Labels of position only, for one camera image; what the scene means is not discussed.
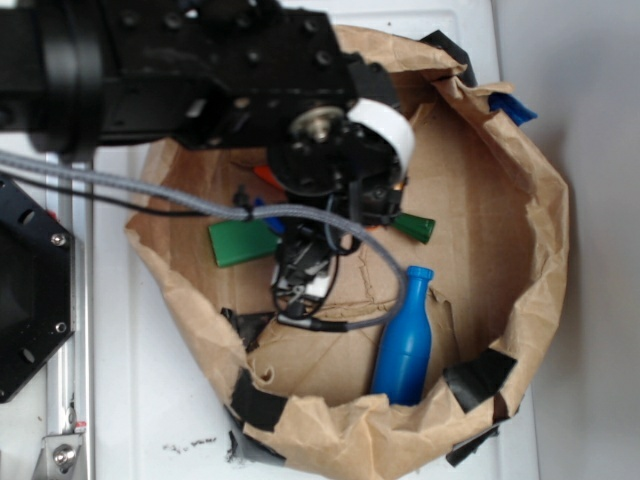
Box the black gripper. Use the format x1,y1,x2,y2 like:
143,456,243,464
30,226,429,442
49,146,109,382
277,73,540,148
174,1,414,320

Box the brown paper bag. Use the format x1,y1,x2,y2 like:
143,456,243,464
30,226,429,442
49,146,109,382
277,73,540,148
126,26,569,479

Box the grey braided cable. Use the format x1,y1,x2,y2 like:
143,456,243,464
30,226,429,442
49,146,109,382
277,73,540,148
0,152,407,333

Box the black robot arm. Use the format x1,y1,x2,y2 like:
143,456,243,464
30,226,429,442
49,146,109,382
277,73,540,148
1,1,414,332

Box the green rectangular block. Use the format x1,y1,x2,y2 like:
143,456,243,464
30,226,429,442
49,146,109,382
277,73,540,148
208,220,279,268

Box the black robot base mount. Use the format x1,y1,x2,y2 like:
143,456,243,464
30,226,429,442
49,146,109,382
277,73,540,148
1,175,73,404

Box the blue tape piece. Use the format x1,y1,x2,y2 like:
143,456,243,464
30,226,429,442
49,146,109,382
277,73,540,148
488,92,538,126

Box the aluminium frame rail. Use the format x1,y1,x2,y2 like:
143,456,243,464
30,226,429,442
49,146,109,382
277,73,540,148
32,175,96,479

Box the blue toy bottle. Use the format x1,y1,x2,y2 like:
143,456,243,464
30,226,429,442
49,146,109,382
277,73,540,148
370,266,434,406

